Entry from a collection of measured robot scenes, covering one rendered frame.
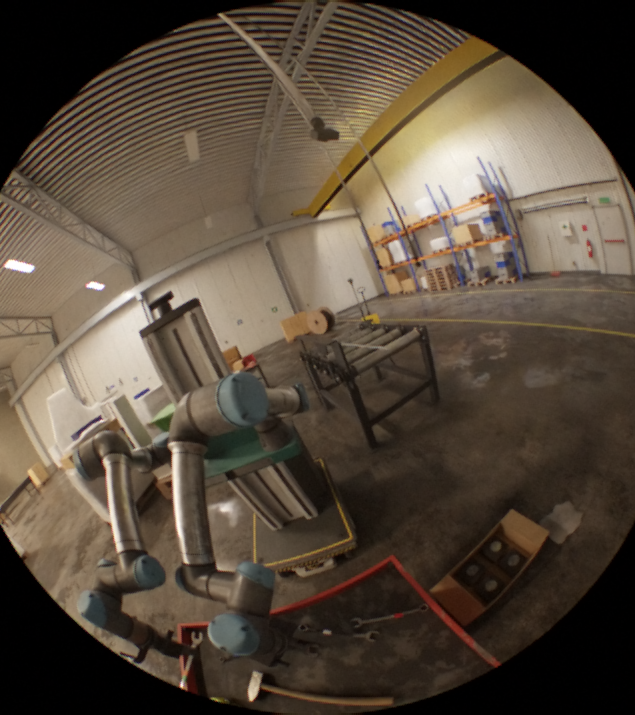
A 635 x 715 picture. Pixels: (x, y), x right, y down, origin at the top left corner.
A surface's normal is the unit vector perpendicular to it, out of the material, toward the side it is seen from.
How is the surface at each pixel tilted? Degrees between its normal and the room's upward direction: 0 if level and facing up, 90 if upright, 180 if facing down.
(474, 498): 0
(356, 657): 0
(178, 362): 90
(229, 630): 10
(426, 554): 0
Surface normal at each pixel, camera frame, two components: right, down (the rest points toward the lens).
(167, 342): 0.21, 0.20
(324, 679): -0.37, -0.89
